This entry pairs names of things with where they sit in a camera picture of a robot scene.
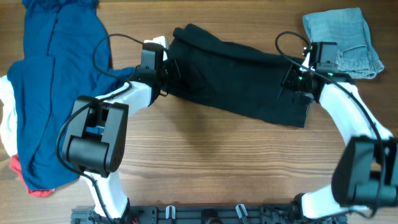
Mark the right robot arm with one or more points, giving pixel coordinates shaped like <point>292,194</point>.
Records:
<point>366,175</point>

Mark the red garment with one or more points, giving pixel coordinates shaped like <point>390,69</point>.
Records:
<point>15,166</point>

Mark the white garment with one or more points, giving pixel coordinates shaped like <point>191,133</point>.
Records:
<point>9,117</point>

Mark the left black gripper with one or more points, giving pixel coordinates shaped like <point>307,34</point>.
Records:
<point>171,69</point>

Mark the blue garment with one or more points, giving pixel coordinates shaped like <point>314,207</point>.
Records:
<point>66,55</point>

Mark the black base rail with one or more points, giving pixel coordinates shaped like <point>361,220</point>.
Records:
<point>265,214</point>

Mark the folded light blue jeans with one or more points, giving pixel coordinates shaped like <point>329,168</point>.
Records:
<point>347,27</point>

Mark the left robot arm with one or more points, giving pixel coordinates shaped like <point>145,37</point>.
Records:
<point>95,133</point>

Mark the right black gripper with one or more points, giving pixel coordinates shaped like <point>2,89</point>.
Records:
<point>290,78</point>

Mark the black shorts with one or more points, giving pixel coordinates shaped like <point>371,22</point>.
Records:
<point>234,77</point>

